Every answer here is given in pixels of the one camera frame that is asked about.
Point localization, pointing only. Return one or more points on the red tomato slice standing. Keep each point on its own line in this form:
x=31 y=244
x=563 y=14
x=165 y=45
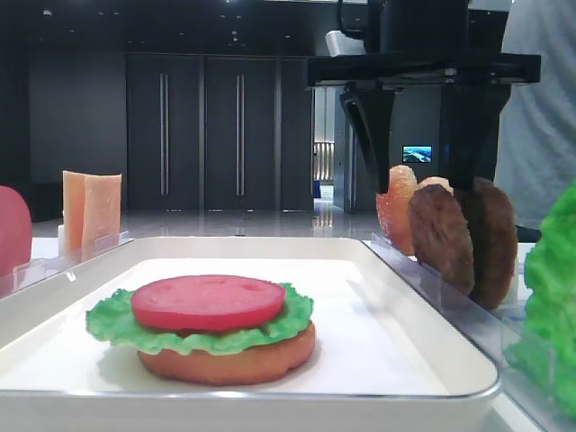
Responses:
x=16 y=231

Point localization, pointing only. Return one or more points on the sesame bun slice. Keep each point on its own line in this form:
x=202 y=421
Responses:
x=436 y=180
x=392 y=208

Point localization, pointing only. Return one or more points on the clear acrylic rack left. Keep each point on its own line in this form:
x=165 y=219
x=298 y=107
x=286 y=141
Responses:
x=40 y=269

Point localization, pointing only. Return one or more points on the small wall display screen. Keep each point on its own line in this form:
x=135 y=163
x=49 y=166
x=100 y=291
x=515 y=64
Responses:
x=416 y=154

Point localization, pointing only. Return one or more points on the orange cheese slice rear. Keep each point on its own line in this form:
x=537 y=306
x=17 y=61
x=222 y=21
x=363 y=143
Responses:
x=74 y=195

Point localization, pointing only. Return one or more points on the brown meat patty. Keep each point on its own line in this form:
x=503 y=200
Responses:
x=440 y=236
x=491 y=223

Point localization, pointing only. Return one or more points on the brown meat patty rear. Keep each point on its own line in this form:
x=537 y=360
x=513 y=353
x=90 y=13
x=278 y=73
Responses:
x=491 y=223

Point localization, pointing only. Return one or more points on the sesame bun slice far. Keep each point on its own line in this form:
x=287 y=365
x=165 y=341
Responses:
x=392 y=208

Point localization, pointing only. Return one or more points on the dark double door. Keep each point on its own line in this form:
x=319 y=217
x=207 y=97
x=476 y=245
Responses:
x=218 y=133

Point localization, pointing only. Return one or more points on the green lettuce leaf on bun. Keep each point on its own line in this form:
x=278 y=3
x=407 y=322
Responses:
x=112 y=320

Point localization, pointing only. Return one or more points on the brown meat patty front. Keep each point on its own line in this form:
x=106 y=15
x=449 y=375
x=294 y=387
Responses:
x=440 y=236

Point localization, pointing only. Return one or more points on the white rectangular tray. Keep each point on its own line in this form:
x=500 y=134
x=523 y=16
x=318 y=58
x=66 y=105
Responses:
x=385 y=360

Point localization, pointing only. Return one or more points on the sesame bun slice near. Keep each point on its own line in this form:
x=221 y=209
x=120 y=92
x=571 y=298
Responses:
x=436 y=180

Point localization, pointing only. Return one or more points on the red tomato slice on burger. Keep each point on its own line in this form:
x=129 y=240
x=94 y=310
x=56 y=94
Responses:
x=213 y=302

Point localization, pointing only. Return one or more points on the orange cheese slice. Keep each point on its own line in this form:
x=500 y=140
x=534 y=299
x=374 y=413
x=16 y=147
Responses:
x=74 y=195
x=102 y=214

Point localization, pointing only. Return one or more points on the green lettuce leaf standing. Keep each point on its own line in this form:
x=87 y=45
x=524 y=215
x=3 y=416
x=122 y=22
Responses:
x=555 y=292

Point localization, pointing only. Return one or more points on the orange cheese slice front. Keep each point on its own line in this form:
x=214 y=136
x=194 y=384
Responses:
x=102 y=214

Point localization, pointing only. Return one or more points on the bottom burger bun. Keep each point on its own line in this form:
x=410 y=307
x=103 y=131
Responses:
x=255 y=365

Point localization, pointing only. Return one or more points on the clear acrylic rack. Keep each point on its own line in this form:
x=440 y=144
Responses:
x=40 y=269
x=522 y=404

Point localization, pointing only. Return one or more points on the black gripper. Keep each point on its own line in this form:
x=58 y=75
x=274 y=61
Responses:
x=421 y=43

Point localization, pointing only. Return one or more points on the clear acrylic rack right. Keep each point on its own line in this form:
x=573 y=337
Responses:
x=522 y=404

